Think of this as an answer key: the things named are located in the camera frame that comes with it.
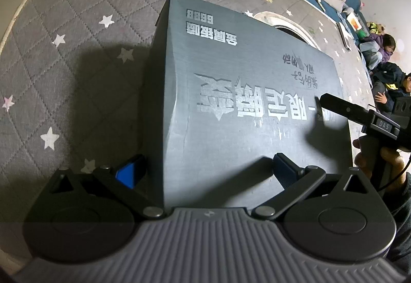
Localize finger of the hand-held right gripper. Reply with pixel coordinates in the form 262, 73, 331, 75
316, 93, 375, 126

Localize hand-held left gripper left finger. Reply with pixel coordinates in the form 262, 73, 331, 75
42, 154, 166, 218

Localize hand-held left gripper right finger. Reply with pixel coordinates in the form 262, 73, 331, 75
252, 153, 373, 219

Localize dark grey cardboard box lid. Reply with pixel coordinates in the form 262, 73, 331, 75
141, 0, 350, 209

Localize person's right forearm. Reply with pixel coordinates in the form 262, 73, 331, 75
382, 172, 411, 271

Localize grey star-patterned desktop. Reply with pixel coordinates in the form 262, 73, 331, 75
0, 0, 382, 251

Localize person's right hand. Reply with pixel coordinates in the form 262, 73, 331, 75
352, 138, 407, 183

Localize white handheld device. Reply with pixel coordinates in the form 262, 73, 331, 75
339, 21, 352, 51

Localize stuffed toy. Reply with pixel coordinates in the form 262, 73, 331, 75
367, 22, 386, 35

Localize picture book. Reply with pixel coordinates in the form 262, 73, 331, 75
345, 11, 362, 31

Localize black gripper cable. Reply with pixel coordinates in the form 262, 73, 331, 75
382, 151, 411, 189

